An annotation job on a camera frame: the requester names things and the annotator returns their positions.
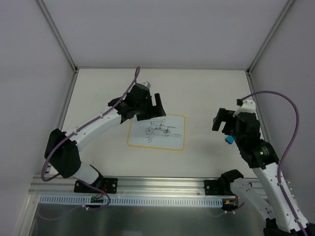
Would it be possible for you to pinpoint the blue whiteboard eraser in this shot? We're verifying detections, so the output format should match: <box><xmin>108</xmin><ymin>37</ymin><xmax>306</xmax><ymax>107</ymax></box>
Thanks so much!
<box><xmin>225</xmin><ymin>135</ymin><xmax>234</xmax><ymax>145</ymax></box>

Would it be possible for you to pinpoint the yellow-framed small whiteboard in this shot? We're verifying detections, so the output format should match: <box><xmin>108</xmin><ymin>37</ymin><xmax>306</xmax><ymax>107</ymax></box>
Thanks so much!
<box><xmin>127</xmin><ymin>114</ymin><xmax>186</xmax><ymax>151</ymax></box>

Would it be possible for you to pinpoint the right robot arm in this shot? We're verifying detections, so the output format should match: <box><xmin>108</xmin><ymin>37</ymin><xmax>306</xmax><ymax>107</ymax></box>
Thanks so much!
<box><xmin>212</xmin><ymin>108</ymin><xmax>315</xmax><ymax>236</ymax></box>

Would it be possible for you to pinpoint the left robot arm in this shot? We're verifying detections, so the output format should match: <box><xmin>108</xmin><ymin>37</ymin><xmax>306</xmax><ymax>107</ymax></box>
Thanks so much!
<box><xmin>44</xmin><ymin>83</ymin><xmax>166</xmax><ymax>192</ymax></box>

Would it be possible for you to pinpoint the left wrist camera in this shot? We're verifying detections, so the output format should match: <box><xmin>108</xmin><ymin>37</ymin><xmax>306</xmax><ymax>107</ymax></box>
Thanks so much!
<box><xmin>136</xmin><ymin>81</ymin><xmax>151</xmax><ymax>90</ymax></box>

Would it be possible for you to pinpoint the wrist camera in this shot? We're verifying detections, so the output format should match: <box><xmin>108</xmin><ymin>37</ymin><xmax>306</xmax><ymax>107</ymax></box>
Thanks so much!
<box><xmin>233</xmin><ymin>99</ymin><xmax>256</xmax><ymax>117</ymax></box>
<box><xmin>136</xmin><ymin>81</ymin><xmax>151</xmax><ymax>90</ymax></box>

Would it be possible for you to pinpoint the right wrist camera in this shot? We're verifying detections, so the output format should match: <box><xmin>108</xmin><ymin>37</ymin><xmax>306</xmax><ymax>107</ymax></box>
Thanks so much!
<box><xmin>233</xmin><ymin>99</ymin><xmax>256</xmax><ymax>117</ymax></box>

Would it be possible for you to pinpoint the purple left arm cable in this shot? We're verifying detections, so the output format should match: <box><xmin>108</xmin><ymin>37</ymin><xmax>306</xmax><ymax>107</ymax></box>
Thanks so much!
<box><xmin>40</xmin><ymin>65</ymin><xmax>141</xmax><ymax>182</ymax></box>

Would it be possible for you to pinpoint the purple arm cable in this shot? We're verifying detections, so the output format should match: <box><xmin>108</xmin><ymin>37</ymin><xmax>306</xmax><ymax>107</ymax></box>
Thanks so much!
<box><xmin>40</xmin><ymin>65</ymin><xmax>141</xmax><ymax>182</ymax></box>
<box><xmin>240</xmin><ymin>90</ymin><xmax>310</xmax><ymax>236</ymax></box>

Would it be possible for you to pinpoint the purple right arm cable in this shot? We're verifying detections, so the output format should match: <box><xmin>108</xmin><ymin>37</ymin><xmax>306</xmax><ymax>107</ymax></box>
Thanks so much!
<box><xmin>240</xmin><ymin>90</ymin><xmax>310</xmax><ymax>236</ymax></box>

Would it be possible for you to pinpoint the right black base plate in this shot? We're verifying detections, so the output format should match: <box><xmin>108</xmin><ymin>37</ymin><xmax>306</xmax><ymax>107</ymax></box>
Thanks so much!
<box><xmin>204</xmin><ymin>179</ymin><xmax>225</xmax><ymax>196</ymax></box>

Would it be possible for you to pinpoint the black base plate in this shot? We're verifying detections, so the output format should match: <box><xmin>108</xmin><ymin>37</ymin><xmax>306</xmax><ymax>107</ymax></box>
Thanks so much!
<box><xmin>204</xmin><ymin>179</ymin><xmax>225</xmax><ymax>196</ymax></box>
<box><xmin>73</xmin><ymin>177</ymin><xmax>118</xmax><ymax>194</ymax></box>

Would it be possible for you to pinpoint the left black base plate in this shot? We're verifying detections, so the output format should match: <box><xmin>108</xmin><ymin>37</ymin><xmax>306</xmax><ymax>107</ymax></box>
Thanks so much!
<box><xmin>73</xmin><ymin>177</ymin><xmax>118</xmax><ymax>194</ymax></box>

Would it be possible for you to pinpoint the aluminium mounting rail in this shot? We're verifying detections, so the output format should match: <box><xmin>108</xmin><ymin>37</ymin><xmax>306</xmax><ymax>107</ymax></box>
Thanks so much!
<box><xmin>28</xmin><ymin>175</ymin><xmax>207</xmax><ymax>197</ymax></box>

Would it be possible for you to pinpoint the white slotted cable duct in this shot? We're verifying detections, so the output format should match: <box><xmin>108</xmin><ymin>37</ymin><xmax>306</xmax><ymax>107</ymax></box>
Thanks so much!
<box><xmin>39</xmin><ymin>194</ymin><xmax>223</xmax><ymax>208</ymax></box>

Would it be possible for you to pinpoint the right aluminium frame post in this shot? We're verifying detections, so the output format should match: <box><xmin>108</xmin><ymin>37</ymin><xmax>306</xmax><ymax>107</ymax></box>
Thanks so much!
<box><xmin>247</xmin><ymin>0</ymin><xmax>295</xmax><ymax>74</ymax></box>

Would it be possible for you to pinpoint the aluminium frame post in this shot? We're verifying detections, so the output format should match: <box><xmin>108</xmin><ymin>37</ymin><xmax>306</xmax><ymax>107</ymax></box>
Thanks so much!
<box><xmin>35</xmin><ymin>0</ymin><xmax>78</xmax><ymax>73</ymax></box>
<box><xmin>247</xmin><ymin>0</ymin><xmax>295</xmax><ymax>74</ymax></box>

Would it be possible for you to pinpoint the left aluminium frame post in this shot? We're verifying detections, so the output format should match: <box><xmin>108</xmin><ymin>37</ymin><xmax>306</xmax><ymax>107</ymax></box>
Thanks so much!
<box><xmin>35</xmin><ymin>0</ymin><xmax>78</xmax><ymax>73</ymax></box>

